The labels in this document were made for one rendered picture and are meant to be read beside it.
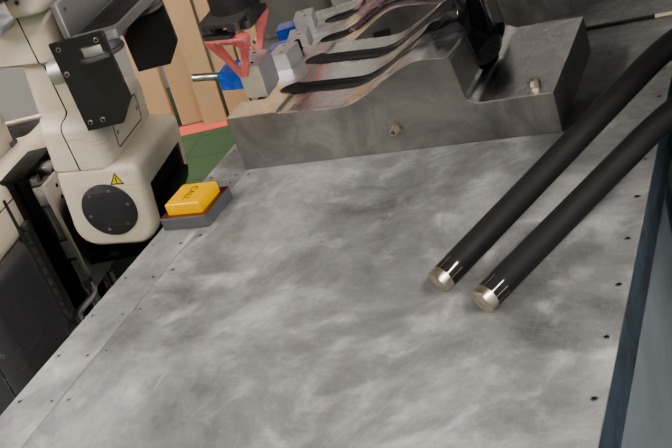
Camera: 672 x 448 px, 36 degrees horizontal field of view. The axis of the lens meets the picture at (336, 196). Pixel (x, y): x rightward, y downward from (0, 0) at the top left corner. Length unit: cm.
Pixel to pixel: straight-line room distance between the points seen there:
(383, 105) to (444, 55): 12
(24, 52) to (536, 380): 114
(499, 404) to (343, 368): 19
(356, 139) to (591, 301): 55
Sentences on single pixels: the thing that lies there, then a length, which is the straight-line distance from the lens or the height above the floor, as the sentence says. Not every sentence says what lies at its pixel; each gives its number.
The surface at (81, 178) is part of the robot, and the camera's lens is 187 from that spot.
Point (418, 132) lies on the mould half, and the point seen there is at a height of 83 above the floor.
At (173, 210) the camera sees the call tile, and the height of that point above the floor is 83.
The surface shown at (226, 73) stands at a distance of 155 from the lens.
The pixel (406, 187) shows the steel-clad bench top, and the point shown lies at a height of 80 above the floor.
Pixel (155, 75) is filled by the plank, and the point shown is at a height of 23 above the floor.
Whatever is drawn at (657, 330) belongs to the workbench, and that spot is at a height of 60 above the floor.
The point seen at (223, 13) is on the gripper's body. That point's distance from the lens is 149.
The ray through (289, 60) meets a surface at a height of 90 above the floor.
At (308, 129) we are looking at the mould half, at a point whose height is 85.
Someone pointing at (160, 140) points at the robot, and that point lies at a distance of 191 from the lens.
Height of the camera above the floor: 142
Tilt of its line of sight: 26 degrees down
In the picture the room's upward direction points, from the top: 20 degrees counter-clockwise
